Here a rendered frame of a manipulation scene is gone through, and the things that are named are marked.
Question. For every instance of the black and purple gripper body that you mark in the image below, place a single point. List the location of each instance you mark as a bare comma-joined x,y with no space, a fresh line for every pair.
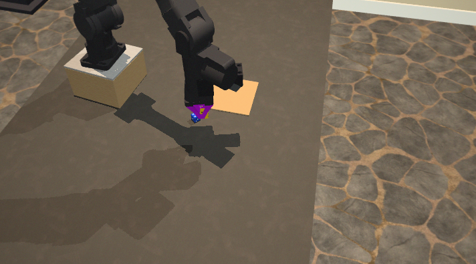
191,93

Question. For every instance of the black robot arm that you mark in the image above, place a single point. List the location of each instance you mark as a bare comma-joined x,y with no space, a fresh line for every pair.
190,26

